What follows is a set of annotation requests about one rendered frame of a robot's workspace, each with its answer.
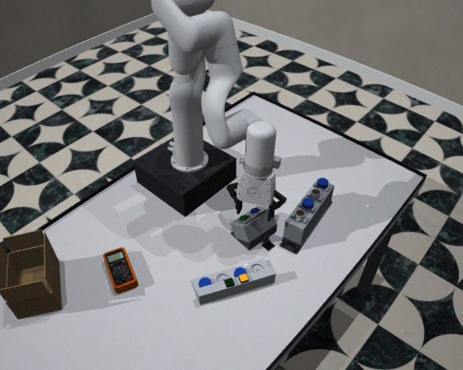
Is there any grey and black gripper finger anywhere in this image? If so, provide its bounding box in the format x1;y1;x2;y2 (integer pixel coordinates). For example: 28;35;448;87
227;183;242;214
267;190;287;221

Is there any brown cardboard box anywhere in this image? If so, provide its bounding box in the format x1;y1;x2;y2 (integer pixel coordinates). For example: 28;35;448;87
0;230;62;320

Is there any grey button panel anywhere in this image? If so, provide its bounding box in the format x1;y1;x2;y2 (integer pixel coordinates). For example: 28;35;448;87
230;206;277;251

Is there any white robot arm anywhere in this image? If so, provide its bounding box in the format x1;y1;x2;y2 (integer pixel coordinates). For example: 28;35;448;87
151;0;281;177

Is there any black table edge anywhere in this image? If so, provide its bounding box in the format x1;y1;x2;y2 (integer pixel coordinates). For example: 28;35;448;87
37;92;427;370

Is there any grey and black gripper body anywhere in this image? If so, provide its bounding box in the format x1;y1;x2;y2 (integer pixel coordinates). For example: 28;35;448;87
236;167;275;206

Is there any orange digital multimeter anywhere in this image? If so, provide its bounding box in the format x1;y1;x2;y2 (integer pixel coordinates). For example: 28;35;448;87
103;247;138;294

